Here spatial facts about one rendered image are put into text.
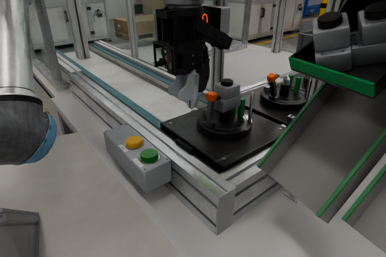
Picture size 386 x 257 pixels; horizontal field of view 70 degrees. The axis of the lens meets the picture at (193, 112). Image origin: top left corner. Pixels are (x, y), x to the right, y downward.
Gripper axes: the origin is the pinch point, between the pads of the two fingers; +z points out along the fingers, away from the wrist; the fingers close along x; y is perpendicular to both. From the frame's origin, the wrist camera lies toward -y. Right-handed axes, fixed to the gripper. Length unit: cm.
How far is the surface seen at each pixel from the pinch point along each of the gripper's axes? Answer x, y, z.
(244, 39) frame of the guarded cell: -82, -111, 15
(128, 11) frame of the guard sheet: -75, -24, -11
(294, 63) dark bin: 20.9, -2.8, -13.0
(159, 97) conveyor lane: -36.7, -13.3, 15.1
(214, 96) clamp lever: 0.8, -5.6, 0.0
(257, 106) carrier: -2.4, -25.9, 9.9
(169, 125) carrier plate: -9.6, 0.5, 9.9
